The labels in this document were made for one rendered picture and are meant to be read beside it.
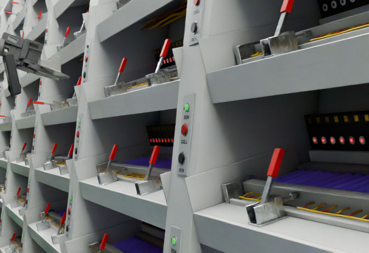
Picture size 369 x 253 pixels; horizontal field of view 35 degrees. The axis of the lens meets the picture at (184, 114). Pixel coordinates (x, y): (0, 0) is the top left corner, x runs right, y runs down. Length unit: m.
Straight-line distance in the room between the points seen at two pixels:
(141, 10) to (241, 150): 0.46
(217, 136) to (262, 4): 0.21
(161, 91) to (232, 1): 0.23
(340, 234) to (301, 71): 0.18
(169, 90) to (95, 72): 0.56
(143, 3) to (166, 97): 0.27
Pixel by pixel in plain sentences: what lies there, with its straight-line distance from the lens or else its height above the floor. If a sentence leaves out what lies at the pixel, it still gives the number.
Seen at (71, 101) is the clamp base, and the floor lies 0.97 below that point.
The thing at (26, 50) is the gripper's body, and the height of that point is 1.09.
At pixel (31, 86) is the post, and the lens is 2.90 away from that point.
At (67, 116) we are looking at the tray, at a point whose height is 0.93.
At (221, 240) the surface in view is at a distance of 0.78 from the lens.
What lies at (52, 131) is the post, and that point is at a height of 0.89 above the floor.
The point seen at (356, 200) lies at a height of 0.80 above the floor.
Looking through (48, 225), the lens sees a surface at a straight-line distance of 2.02.
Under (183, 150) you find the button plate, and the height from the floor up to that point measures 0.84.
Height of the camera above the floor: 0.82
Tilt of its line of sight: 5 degrees up
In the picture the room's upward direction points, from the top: 5 degrees clockwise
